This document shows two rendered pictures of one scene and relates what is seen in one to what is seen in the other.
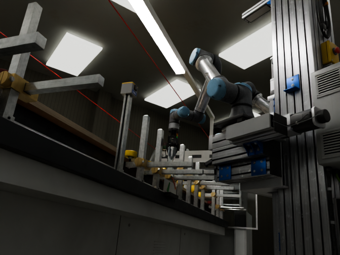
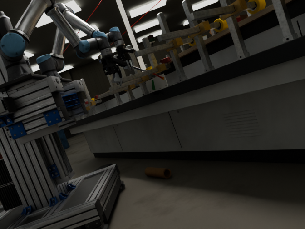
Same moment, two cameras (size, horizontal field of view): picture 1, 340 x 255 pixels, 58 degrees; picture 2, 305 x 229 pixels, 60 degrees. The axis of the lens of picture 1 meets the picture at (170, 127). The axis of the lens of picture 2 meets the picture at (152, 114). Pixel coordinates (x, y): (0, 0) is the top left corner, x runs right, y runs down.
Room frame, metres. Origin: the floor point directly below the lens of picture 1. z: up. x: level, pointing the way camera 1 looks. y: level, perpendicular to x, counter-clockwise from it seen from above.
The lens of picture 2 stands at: (3.36, -1.73, 0.69)
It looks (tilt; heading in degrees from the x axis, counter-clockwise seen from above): 4 degrees down; 126
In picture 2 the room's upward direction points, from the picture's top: 20 degrees counter-clockwise
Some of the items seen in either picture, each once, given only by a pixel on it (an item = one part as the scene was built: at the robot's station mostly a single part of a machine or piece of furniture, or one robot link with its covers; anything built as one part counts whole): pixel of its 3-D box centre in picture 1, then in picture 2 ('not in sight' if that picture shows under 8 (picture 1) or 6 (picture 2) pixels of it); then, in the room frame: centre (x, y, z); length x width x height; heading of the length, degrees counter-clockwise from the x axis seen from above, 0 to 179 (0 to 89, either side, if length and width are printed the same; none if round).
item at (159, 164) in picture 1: (158, 165); (120, 89); (1.85, 0.05, 0.82); 0.43 x 0.03 x 0.04; 68
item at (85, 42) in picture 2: not in sight; (87, 46); (2.16, -0.47, 1.12); 0.11 x 0.11 x 0.08; 66
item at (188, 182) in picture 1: (189, 182); (199, 39); (2.78, -0.22, 0.90); 0.03 x 0.03 x 0.48; 68
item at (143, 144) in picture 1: (142, 151); (125, 79); (1.85, 0.16, 0.90); 0.03 x 0.03 x 0.48; 68
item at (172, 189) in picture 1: (170, 188); (155, 84); (2.28, -0.04, 0.75); 0.26 x 0.01 x 0.10; 158
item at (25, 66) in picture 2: not in sight; (19, 72); (1.88, -0.81, 1.09); 0.15 x 0.15 x 0.10
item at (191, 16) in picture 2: (204, 183); (226, 9); (3.03, -0.38, 0.95); 0.50 x 0.04 x 0.04; 68
